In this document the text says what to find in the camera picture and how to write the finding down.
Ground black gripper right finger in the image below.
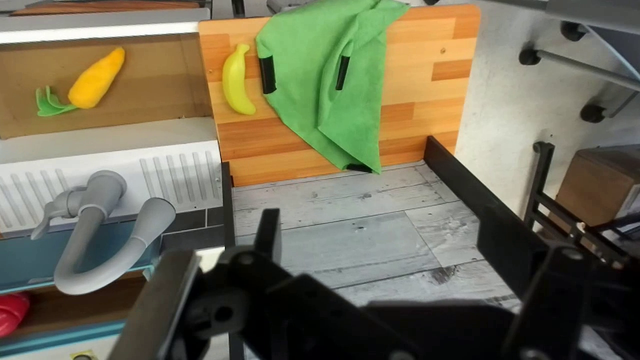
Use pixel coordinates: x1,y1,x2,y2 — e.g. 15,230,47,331
477,204,595,360

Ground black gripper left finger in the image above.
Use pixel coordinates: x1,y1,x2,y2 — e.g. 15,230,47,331
106,207,295,360

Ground green cloth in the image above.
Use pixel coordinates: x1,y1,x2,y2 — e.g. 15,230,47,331
253,0,409,175

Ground brown cardboard box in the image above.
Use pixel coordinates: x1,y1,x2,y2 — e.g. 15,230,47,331
555,146,640,227

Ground black metal stand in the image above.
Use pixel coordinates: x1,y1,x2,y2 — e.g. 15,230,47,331
522,140,640,268

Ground grey faucet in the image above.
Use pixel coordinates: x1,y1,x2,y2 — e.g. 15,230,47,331
27,168,177,298

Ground white sink basin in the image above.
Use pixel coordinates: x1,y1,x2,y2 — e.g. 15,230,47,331
0,22,225,235

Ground teal plastic bin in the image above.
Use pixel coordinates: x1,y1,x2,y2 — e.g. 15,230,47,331
0,216,165,356

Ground red toy radish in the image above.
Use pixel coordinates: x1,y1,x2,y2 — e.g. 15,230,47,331
0,290,31,339

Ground yellow toy banana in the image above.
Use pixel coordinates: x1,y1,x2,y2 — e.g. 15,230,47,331
219,42,257,118

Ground yellow toy corn green leaves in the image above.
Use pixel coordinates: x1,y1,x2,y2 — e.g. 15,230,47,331
33,46,127,120

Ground wooden cutting board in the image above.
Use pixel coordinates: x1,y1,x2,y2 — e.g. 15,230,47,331
195,3,482,188

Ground brown wooden board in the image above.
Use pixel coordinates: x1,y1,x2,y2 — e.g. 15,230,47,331
7,0,202,16

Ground black metal frame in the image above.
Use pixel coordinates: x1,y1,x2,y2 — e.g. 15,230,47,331
217,136,528,268

